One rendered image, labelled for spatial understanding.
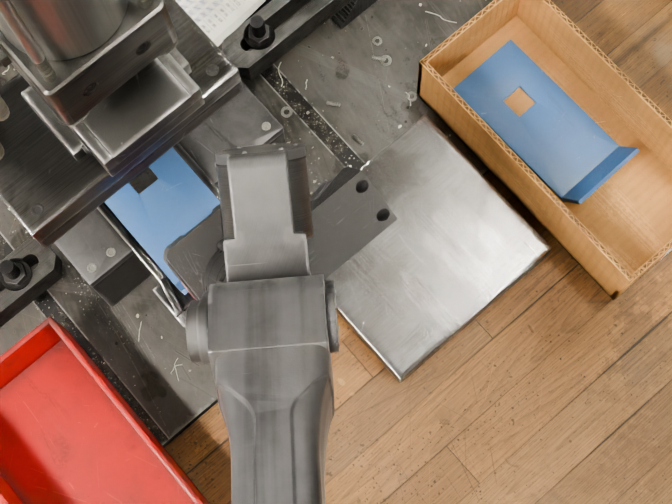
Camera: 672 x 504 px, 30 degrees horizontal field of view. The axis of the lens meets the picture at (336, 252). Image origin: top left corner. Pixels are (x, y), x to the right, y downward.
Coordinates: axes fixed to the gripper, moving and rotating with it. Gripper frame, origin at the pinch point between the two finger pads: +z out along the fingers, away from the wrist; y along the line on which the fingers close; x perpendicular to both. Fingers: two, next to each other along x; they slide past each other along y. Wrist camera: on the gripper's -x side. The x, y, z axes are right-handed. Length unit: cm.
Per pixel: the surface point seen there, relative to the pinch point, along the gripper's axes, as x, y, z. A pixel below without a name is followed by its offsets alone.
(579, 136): -31.5, -12.8, 3.8
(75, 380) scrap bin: 14.8, -2.7, 10.1
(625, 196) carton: -30.9, -18.7, 0.9
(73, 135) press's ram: 2.8, 15.1, -8.6
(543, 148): -28.4, -11.8, 4.4
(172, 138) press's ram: -2.4, 10.6, -6.9
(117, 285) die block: 7.1, 1.6, 8.7
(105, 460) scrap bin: 17.0, -8.7, 6.7
